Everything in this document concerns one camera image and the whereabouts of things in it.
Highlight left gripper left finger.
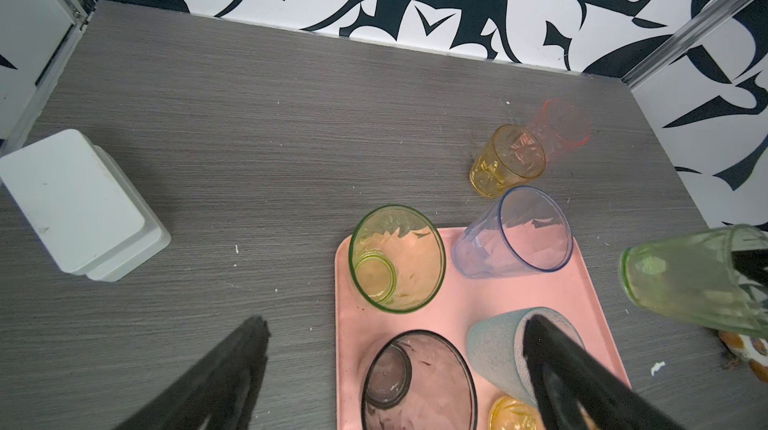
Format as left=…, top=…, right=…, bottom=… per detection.
left=118, top=315, right=270, bottom=429

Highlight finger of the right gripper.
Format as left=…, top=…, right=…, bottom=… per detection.
left=731, top=249, right=768, bottom=287

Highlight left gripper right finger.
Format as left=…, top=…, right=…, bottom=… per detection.
left=523, top=315, right=681, bottom=429

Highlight green short glass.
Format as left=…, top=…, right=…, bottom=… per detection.
left=618, top=224, right=767, bottom=338

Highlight orange tall glass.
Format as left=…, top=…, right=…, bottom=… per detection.
left=488, top=395, right=544, bottom=430

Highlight teal frosted glass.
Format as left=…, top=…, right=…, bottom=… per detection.
left=467, top=307, right=584, bottom=407

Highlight pink plastic tray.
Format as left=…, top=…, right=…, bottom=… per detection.
left=334, top=240, right=630, bottom=429

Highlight smoky grey tall glass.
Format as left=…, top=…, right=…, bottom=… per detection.
left=358, top=329, right=478, bottom=429

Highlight blue tall glass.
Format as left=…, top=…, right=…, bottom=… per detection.
left=452, top=186, right=574, bottom=279

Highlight light green tall glass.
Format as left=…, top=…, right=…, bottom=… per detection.
left=347, top=204, right=447, bottom=314

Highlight brown white flower toy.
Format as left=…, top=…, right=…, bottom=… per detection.
left=717, top=331, right=768, bottom=383

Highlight white rectangular box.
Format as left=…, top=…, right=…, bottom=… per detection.
left=1, top=129, right=171, bottom=283

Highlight yellow short glass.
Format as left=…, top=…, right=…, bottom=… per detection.
left=469, top=125, right=546, bottom=198

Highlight pink short glass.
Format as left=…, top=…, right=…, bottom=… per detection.
left=525, top=99, right=590, bottom=163

